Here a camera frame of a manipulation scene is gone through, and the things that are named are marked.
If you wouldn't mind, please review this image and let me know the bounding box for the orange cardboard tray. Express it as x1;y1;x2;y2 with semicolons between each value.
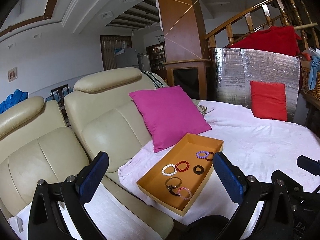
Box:
137;133;223;216

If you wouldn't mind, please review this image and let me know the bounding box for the red pillow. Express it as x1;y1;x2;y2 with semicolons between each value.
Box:
250;81;287;121

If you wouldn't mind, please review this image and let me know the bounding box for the magenta pillow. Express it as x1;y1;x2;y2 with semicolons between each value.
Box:
129;86;212;153

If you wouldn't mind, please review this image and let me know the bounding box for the white pink bead bracelet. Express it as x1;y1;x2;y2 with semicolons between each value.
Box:
177;186;193;201

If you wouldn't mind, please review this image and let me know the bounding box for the wooden pillar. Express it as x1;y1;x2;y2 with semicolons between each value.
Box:
158;0;208;62

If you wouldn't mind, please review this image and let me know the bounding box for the blue cloth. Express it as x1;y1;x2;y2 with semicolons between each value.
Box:
308;56;319;90

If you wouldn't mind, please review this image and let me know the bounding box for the dark bangle bracelet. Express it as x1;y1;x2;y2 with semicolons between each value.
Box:
164;177;183;197

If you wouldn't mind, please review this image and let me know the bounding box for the wooden cabinet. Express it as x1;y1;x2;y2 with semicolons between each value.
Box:
165;59;215;100

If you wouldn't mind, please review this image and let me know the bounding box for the red cloth on railing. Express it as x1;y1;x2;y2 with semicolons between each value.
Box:
229;26;301;56

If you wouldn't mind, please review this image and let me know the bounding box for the wooden stair railing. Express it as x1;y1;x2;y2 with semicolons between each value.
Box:
205;0;319;49

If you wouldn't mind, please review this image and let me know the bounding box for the grey refrigerator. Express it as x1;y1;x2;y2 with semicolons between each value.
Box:
115;48;151;72

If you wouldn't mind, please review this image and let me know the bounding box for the silver foil insulation panel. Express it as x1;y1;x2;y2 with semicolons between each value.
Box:
212;48;300;121

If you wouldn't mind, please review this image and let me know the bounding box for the white pearl bracelet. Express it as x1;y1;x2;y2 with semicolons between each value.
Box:
161;164;178;177

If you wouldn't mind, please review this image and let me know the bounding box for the beige leather sofa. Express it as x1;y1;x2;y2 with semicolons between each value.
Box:
1;67;174;239

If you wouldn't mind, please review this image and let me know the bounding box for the red bead bracelet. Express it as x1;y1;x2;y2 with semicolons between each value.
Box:
175;160;190;173

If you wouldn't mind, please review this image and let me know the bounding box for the wicker basket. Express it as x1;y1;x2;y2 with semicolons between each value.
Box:
301;67;320;100

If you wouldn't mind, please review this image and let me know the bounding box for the patterned cloth scrap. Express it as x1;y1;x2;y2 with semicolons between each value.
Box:
196;105;208;115

